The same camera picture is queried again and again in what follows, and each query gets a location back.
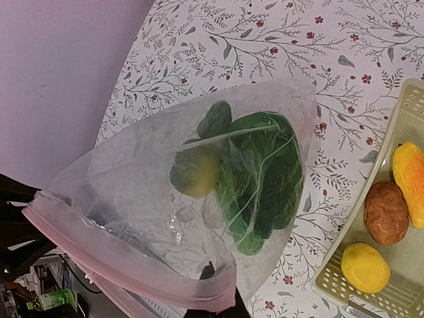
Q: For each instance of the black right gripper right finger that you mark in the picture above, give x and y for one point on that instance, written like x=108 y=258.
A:
x=237 y=311

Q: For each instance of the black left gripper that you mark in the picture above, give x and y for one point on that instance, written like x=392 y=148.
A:
x=22 y=244

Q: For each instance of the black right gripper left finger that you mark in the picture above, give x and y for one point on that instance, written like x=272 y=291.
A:
x=207 y=272

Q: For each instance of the clear pink zip top bag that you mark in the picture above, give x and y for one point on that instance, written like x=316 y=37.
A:
x=115 y=213

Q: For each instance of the green yellow toy avocado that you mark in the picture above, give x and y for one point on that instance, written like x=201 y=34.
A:
x=195 y=171

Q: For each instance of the green white toy bok choy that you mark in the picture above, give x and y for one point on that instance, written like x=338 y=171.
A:
x=261 y=179

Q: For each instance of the brown toy potato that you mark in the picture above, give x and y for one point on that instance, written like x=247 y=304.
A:
x=386 y=215

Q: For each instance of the orange yellow toy mango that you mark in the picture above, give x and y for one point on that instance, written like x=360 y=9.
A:
x=407 y=167

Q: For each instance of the green toy cucumber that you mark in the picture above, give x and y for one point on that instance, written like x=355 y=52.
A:
x=216 y=121

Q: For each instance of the yellow toy lemon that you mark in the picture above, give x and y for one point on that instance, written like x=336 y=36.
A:
x=365 y=268

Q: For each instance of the beige perforated plastic basket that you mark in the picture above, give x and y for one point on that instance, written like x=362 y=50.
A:
x=403 y=295

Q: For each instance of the floral patterned table mat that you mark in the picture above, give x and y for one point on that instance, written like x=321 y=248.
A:
x=356 y=53

